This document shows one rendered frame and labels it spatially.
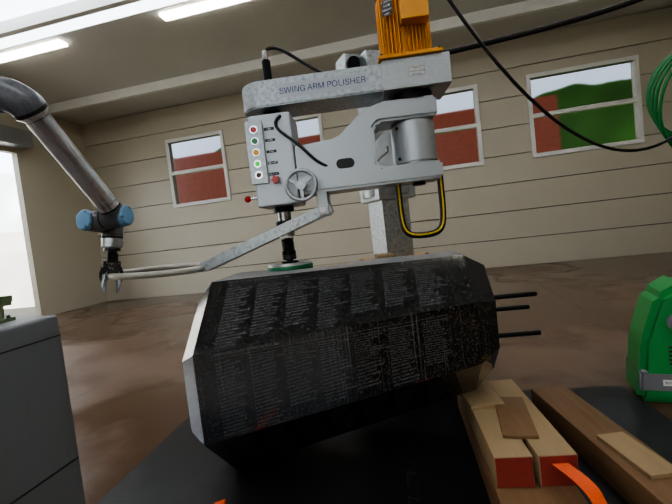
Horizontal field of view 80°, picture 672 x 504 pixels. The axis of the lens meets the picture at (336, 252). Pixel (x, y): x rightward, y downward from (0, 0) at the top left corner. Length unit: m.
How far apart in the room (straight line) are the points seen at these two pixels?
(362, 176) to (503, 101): 6.45
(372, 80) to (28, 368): 1.62
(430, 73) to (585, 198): 6.53
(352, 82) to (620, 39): 7.31
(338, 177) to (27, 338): 1.26
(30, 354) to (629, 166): 8.32
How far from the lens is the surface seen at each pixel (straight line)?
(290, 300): 1.61
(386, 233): 2.46
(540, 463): 1.52
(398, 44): 2.03
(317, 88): 1.94
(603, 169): 8.38
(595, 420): 2.03
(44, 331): 1.39
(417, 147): 1.90
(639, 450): 1.83
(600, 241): 8.35
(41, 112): 1.78
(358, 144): 1.88
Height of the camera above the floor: 1.00
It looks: 3 degrees down
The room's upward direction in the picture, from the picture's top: 7 degrees counter-clockwise
